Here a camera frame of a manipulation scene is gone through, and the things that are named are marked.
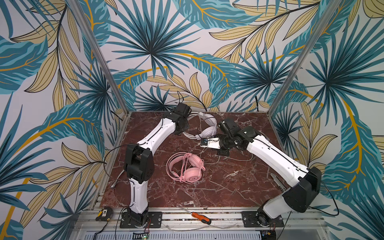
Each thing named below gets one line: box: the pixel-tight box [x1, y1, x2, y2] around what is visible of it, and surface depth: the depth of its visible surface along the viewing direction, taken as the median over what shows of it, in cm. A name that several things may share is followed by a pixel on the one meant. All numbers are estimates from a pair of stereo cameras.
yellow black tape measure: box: [95, 206, 114, 222], surface depth 74 cm
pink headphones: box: [168, 154, 204, 183], surface depth 84 cm
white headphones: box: [183, 112, 218, 140], surface depth 87 cm
